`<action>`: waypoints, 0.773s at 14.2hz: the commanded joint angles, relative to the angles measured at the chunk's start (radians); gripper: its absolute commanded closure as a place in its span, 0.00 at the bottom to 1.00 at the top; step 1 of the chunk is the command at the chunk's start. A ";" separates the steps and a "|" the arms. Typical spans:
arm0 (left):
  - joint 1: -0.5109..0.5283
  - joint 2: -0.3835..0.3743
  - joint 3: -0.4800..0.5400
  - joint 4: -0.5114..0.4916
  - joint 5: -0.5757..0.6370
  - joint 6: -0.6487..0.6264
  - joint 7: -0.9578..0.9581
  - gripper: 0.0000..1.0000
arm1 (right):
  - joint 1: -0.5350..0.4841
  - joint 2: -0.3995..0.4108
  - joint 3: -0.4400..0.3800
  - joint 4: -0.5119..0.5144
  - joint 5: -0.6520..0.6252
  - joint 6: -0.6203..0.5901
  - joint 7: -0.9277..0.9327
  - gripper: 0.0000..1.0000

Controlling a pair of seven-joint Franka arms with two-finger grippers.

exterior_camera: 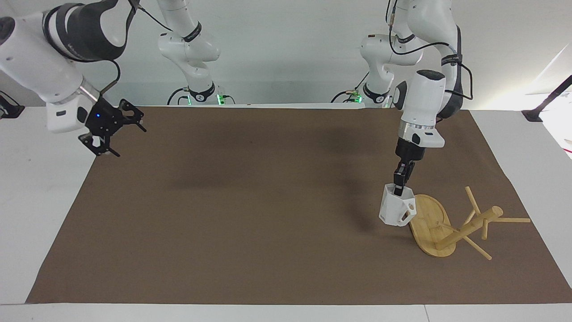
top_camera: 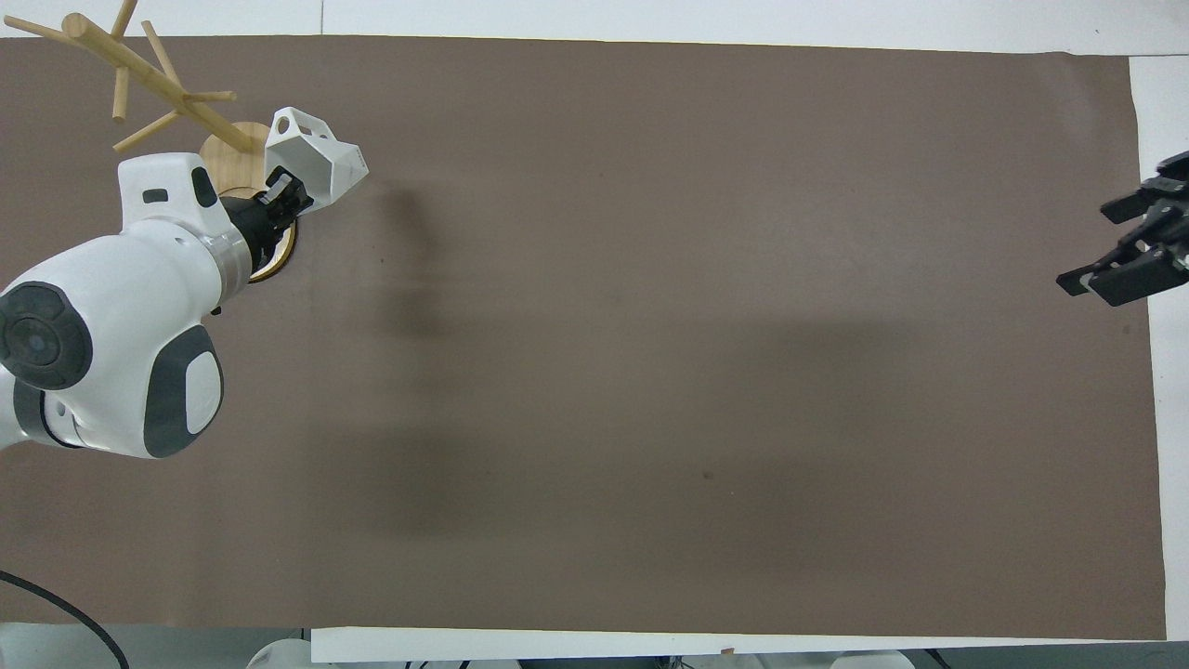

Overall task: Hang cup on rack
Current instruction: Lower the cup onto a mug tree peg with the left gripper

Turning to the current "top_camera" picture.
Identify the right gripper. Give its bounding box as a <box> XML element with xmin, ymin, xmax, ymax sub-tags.
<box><xmin>1056</xmin><ymin>153</ymin><xmax>1189</xmax><ymax>308</ymax></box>

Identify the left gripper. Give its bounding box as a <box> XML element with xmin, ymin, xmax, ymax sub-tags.
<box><xmin>221</xmin><ymin>184</ymin><xmax>291</xmax><ymax>250</ymax></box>

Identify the white faceted cup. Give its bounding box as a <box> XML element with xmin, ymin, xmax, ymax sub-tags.
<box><xmin>264</xmin><ymin>107</ymin><xmax>371</xmax><ymax>211</ymax></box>

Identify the wooden cup rack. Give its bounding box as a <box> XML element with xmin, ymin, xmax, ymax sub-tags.
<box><xmin>3</xmin><ymin>0</ymin><xmax>299</xmax><ymax>285</ymax></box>

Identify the black cable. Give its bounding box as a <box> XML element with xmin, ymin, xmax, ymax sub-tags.
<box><xmin>0</xmin><ymin>571</ymin><xmax>132</xmax><ymax>669</ymax></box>

